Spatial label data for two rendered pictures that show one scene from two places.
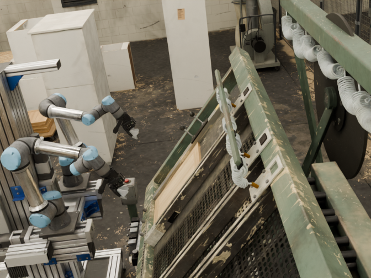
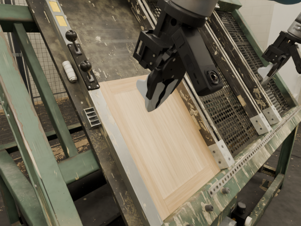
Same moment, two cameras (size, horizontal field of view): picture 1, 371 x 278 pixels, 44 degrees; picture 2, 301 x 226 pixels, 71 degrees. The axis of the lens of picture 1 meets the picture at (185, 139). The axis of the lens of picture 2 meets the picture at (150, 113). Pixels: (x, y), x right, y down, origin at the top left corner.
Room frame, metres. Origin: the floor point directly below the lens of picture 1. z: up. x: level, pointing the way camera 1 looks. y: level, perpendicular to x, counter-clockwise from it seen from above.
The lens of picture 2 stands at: (3.23, 0.63, 1.50)
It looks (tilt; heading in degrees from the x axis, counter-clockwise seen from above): 20 degrees down; 222
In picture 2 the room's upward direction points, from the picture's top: straight up
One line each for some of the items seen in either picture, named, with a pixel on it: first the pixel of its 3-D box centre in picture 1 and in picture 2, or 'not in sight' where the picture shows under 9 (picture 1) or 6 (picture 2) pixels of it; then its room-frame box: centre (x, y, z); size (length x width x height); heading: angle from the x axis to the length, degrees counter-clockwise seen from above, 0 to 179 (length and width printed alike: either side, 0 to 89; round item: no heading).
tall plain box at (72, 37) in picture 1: (80, 90); not in sight; (5.43, 1.20, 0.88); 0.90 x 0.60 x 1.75; 179
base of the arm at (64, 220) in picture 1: (57, 216); not in sight; (2.47, 0.88, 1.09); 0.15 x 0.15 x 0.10
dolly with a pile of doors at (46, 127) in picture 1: (38, 126); not in sight; (6.21, 2.09, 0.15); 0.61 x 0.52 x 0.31; 179
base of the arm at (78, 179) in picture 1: (71, 176); not in sight; (2.97, 0.87, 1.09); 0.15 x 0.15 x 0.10
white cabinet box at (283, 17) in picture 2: not in sight; (285, 63); (-1.56, -0.22, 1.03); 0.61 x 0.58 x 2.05; 179
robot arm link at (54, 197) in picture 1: (52, 202); not in sight; (2.47, 0.88, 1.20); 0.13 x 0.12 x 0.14; 165
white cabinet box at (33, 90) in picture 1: (49, 90); not in sight; (7.10, 2.06, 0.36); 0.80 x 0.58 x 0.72; 179
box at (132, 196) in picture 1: (128, 191); not in sight; (3.04, 0.49, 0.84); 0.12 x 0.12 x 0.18; 87
